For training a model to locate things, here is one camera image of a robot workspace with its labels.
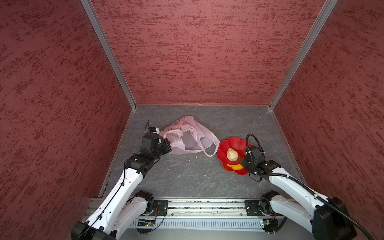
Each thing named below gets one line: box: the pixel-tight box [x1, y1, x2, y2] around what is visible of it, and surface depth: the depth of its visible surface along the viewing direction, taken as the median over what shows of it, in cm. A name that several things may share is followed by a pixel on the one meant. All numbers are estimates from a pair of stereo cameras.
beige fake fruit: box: [226, 147, 239, 162], surface depth 90 cm
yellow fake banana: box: [226, 163, 244, 171], surface depth 87 cm
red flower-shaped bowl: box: [217, 136, 252, 176], surface depth 91 cm
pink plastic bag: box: [159, 115, 220, 157], surface depth 86 cm
